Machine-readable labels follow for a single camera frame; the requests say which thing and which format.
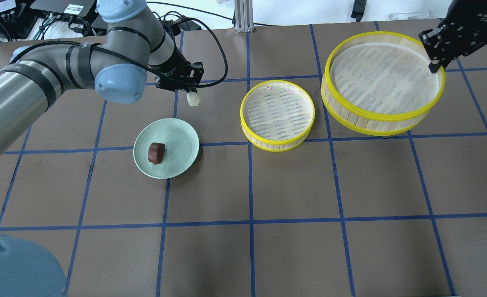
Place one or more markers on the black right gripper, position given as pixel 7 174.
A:
pixel 465 25

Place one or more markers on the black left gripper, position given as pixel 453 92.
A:
pixel 176 62

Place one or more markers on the white steamed bun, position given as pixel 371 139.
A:
pixel 193 99

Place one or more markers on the brown steamed bun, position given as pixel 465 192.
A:
pixel 156 152

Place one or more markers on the yellow steamer layer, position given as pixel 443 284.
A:
pixel 277 115
pixel 379 83

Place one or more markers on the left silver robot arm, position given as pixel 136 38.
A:
pixel 136 44

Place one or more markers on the light green plate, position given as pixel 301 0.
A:
pixel 182 145

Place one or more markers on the black computer box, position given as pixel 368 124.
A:
pixel 78 11

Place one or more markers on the aluminium frame post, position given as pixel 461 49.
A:
pixel 243 16

